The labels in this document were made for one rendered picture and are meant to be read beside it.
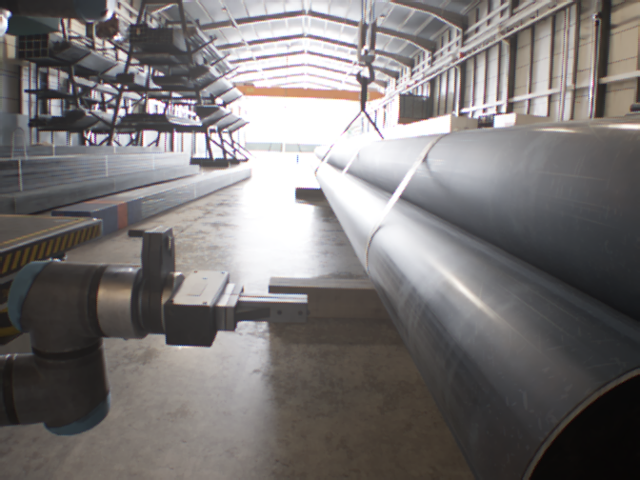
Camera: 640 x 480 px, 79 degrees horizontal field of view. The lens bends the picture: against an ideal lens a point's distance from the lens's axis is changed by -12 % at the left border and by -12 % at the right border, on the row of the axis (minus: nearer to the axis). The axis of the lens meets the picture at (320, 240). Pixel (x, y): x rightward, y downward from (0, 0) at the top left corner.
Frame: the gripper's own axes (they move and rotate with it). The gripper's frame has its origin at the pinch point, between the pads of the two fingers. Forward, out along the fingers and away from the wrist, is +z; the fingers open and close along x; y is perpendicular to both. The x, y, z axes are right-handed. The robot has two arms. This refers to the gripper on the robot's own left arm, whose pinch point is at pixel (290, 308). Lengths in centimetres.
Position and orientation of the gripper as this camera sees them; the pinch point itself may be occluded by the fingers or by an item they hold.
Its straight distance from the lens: 52.0
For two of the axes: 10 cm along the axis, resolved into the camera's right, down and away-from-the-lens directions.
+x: 0.4, 2.0, -9.8
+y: -0.4, 9.8, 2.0
